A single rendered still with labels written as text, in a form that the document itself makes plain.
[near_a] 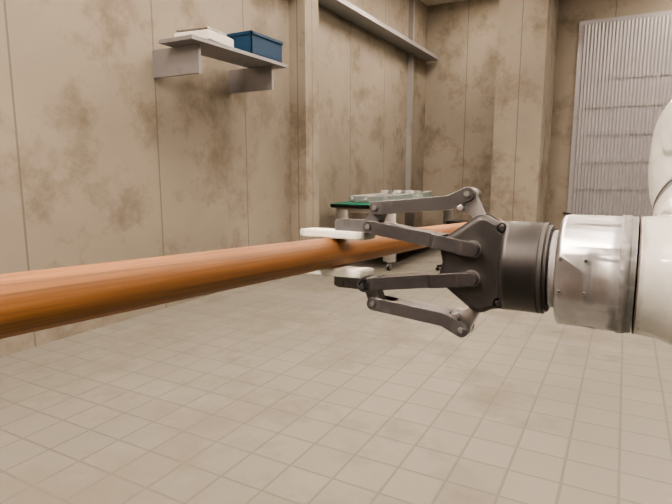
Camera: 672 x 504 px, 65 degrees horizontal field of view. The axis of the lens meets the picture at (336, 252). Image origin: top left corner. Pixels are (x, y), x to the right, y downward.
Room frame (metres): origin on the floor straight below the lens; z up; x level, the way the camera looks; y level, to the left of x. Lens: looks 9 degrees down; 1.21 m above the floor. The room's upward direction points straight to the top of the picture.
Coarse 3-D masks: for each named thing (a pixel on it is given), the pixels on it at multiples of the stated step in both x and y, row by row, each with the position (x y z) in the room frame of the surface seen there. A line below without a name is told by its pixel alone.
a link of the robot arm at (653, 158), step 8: (664, 112) 0.49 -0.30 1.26; (664, 120) 0.48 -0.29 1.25; (656, 128) 0.51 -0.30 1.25; (664, 128) 0.47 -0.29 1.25; (656, 136) 0.49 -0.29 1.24; (664, 136) 0.46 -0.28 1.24; (656, 144) 0.48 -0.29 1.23; (664, 144) 0.45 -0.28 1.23; (656, 152) 0.47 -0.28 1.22; (664, 152) 0.45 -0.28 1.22; (656, 160) 0.47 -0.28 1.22; (664, 160) 0.45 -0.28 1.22; (648, 168) 0.49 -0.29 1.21; (656, 168) 0.46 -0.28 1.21; (664, 168) 0.45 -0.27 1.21; (648, 176) 0.48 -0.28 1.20; (656, 176) 0.45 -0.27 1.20; (664, 176) 0.44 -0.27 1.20; (648, 184) 0.48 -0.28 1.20; (656, 184) 0.45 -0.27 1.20; (664, 184) 0.43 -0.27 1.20; (656, 192) 0.44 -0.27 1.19
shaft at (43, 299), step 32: (448, 224) 0.86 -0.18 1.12; (160, 256) 0.33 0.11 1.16; (192, 256) 0.34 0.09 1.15; (224, 256) 0.36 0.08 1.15; (256, 256) 0.39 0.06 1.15; (288, 256) 0.43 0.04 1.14; (320, 256) 0.47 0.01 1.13; (352, 256) 0.53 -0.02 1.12; (0, 288) 0.23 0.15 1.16; (32, 288) 0.24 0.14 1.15; (64, 288) 0.25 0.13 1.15; (96, 288) 0.27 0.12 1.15; (128, 288) 0.29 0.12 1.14; (160, 288) 0.31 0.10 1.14; (192, 288) 0.33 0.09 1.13; (224, 288) 0.36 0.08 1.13; (0, 320) 0.23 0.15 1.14; (32, 320) 0.24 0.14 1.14; (64, 320) 0.25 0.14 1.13
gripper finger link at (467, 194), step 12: (456, 192) 0.45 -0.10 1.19; (468, 192) 0.45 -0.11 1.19; (480, 192) 0.47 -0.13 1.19; (372, 204) 0.49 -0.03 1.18; (384, 204) 0.48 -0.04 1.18; (396, 204) 0.48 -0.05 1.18; (408, 204) 0.47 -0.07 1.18; (420, 204) 0.47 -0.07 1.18; (432, 204) 0.46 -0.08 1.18; (444, 204) 0.46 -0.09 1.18; (456, 204) 0.45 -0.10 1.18
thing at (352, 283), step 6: (372, 276) 0.50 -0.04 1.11; (336, 282) 0.51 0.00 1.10; (342, 282) 0.51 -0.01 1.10; (348, 282) 0.50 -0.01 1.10; (354, 282) 0.50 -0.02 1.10; (354, 288) 0.50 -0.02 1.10; (366, 294) 0.49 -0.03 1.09; (372, 294) 0.49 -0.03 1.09; (378, 294) 0.49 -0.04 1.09; (384, 294) 0.50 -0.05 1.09
